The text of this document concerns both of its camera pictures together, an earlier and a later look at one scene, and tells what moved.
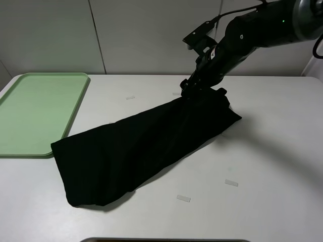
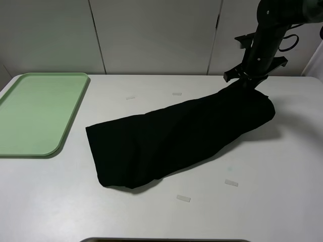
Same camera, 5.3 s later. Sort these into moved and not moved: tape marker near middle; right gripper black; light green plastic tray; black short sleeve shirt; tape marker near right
Moved: black short sleeve shirt; right gripper black
Not moved: tape marker near right; light green plastic tray; tape marker near middle
